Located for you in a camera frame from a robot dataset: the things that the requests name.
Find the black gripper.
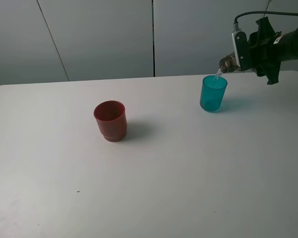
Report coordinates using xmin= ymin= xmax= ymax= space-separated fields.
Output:
xmin=248 ymin=17 xmax=281 ymax=85

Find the smoky transparent water bottle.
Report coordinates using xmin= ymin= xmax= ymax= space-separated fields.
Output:
xmin=219 ymin=53 xmax=240 ymax=73

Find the teal transparent plastic cup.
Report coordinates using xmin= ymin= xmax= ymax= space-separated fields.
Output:
xmin=200 ymin=75 xmax=227 ymax=112

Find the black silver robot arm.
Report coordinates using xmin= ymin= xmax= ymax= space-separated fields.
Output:
xmin=248 ymin=17 xmax=298 ymax=85

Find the red plastic cup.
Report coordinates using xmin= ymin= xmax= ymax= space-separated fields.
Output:
xmin=93 ymin=101 xmax=127 ymax=142

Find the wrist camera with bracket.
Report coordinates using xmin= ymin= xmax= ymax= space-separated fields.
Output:
xmin=232 ymin=31 xmax=252 ymax=71

